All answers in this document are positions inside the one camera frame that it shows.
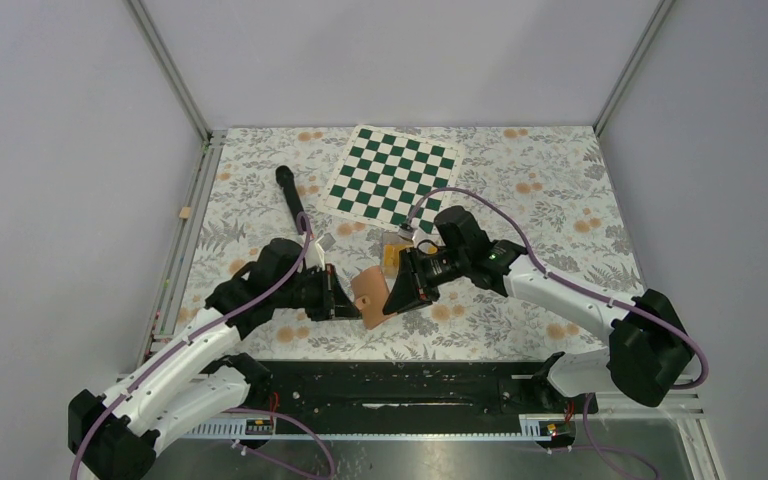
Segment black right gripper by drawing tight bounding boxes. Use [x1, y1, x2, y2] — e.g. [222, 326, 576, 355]
[383, 247, 469, 318]

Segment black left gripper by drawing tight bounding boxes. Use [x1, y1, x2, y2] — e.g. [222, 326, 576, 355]
[274, 263, 363, 322]

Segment tan leather card holder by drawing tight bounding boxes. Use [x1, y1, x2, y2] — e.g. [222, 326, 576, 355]
[350, 266, 394, 330]

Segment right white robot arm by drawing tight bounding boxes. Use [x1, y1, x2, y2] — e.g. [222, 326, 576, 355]
[382, 206, 693, 412]

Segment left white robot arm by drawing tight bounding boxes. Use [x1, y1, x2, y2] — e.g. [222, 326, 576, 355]
[67, 238, 361, 479]

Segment yellow credit cards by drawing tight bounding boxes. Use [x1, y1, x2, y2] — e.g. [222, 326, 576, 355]
[381, 244, 409, 276]

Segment clear acrylic card box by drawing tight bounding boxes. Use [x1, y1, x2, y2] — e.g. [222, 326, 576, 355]
[380, 231, 415, 278]

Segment green white checkerboard mat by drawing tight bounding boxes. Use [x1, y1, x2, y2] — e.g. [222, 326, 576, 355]
[317, 125, 465, 233]

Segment black marker orange cap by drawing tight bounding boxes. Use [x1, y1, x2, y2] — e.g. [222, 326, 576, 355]
[275, 165, 312, 236]

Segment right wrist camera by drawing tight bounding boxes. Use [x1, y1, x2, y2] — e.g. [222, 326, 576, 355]
[397, 223, 416, 242]

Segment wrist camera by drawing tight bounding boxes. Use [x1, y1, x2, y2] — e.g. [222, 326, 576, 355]
[304, 233, 335, 269]
[397, 223, 416, 242]

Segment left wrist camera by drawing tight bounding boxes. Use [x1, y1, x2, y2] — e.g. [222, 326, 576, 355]
[304, 233, 335, 269]

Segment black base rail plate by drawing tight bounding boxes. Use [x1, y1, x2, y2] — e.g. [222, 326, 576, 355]
[241, 360, 598, 436]

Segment aluminium frame post left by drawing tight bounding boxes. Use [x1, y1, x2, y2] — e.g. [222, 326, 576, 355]
[125, 0, 213, 140]

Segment aluminium frame post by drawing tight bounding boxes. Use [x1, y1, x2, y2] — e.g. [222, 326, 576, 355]
[593, 0, 676, 137]
[125, 0, 213, 140]

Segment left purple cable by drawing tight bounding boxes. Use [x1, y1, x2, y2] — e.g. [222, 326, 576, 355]
[69, 211, 315, 480]

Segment purple cable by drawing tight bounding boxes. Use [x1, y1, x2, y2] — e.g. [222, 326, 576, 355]
[406, 187, 710, 390]
[69, 211, 315, 480]

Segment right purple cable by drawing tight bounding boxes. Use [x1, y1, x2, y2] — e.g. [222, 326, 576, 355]
[406, 187, 710, 390]

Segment aluminium frame post right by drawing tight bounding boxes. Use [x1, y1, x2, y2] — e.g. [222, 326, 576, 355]
[593, 0, 676, 137]

